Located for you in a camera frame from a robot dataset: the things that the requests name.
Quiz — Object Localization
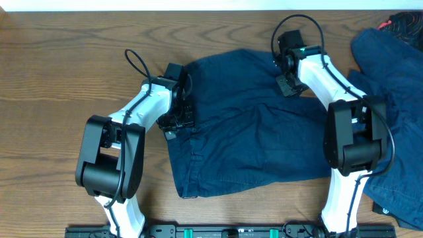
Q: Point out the dark blue shorts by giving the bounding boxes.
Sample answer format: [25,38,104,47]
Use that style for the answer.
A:
[167,49,330,198]

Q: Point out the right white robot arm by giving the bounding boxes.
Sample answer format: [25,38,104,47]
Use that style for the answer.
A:
[274,43,393,237]

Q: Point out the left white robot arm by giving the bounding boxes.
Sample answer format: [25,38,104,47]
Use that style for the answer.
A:
[65,63,194,237]

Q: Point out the dark blue clothes pile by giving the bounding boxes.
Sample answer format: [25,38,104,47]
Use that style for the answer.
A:
[348,28,422,230]

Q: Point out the black patterned garment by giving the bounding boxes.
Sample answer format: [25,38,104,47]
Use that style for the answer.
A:
[377,11,422,51]

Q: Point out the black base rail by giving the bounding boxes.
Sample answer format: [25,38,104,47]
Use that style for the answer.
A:
[64,222,397,238]

